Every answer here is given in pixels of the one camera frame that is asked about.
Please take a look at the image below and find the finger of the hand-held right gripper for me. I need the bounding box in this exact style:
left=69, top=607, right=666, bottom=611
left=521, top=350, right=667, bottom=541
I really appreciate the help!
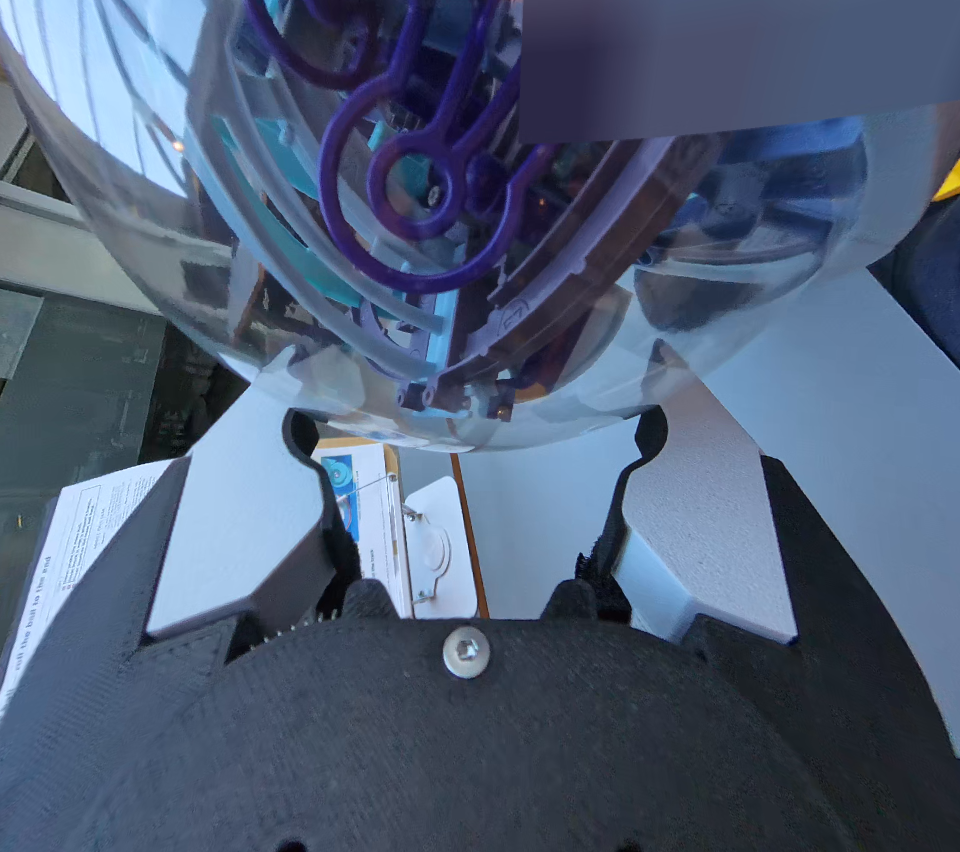
left=864, top=105, right=945, bottom=268

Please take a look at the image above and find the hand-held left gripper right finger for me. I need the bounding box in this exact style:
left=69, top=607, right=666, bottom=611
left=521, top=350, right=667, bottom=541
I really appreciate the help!
left=577, top=378, right=798, bottom=645

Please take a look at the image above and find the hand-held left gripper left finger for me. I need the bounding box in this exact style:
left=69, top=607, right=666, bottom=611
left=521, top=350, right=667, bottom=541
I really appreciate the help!
left=146, top=387, right=365, bottom=637

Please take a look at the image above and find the clear plastic maze ball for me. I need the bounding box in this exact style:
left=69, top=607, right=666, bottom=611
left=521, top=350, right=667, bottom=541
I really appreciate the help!
left=0, top=0, right=942, bottom=454

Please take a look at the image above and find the person's dark blue clothing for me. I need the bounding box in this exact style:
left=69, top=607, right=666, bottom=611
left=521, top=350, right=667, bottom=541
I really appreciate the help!
left=868, top=188, right=960, bottom=373

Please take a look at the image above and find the printed instruction sheet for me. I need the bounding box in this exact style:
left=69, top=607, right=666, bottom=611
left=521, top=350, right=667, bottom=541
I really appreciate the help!
left=0, top=443, right=415, bottom=718

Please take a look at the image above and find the white plastic holder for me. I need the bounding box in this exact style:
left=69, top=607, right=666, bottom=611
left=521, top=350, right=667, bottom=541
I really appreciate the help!
left=403, top=475, right=481, bottom=621

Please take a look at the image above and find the brown cardboard board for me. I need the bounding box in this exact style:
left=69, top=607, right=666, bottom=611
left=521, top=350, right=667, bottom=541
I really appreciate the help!
left=448, top=454, right=490, bottom=619

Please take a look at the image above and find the grey window ledge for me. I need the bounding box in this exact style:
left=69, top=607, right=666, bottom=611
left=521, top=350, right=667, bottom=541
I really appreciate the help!
left=0, top=180, right=162, bottom=315

